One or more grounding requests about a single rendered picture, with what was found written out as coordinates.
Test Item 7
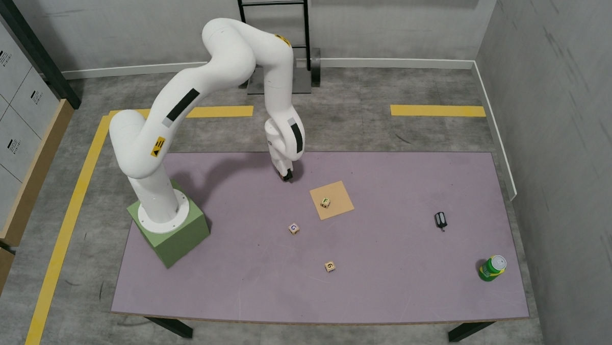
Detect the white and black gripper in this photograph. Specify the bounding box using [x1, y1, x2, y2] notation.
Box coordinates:
[271, 156, 293, 181]

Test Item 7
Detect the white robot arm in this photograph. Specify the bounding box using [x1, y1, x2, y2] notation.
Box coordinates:
[109, 18, 305, 234]

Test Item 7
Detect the tan square mat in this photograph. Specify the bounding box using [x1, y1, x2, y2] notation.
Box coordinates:
[309, 181, 354, 220]

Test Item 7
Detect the green drink can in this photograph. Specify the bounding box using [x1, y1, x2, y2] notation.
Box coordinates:
[479, 255, 506, 282]

